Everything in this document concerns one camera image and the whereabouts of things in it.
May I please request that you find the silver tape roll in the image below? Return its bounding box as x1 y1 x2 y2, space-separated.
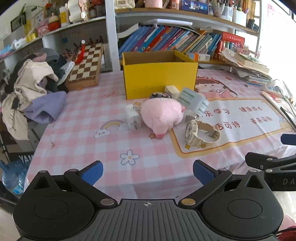
177 87 209 117

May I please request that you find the red white doll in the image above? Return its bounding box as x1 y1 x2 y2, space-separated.
48 13 61 32

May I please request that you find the red book set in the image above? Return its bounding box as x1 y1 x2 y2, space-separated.
216 32 245 59

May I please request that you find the long orange white box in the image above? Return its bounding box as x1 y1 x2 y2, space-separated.
186 52 211 62

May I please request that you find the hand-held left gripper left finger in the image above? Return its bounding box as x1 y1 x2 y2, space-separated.
30 160 117 209

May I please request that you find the white eraser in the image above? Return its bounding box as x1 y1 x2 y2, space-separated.
165 85 180 99

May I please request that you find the beige wristwatch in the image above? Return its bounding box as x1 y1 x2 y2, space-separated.
184 115 221 149

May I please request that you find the white pen holder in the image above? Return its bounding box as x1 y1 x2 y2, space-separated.
232 9 247 27

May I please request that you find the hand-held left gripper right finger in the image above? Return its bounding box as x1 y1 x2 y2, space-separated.
179 159 269 209

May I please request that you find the stack of books and papers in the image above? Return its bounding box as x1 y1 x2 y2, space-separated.
218 47 272 86

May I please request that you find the white bottle yellow label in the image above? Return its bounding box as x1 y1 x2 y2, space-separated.
59 6 70 27

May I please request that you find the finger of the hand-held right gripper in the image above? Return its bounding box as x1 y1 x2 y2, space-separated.
280 134 296 146
245 152 296 173

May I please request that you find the row of books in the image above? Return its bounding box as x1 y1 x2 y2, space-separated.
118 25 223 58

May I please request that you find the white plush toy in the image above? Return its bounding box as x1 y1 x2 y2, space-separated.
67 0 87 24

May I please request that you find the pink plush toy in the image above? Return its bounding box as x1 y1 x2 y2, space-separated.
140 97 187 139

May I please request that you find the pile of clothes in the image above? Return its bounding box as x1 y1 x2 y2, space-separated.
0 48 75 141

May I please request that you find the pale blue toy car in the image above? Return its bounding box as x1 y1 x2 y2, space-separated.
150 91 170 100

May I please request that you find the white bookshelf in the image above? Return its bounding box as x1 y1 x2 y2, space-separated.
0 0 262 72

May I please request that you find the blue water jug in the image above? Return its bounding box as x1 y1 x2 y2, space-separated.
0 160 29 195

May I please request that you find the pink checkered desktop mat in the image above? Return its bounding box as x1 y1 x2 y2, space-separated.
24 70 296 202

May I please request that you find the wooden chessboard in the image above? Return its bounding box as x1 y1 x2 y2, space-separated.
65 43 104 91

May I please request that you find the red tassel ornament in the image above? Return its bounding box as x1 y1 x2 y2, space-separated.
74 40 86 64

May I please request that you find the yellow cardboard box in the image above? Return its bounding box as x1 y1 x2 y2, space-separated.
122 50 199 100

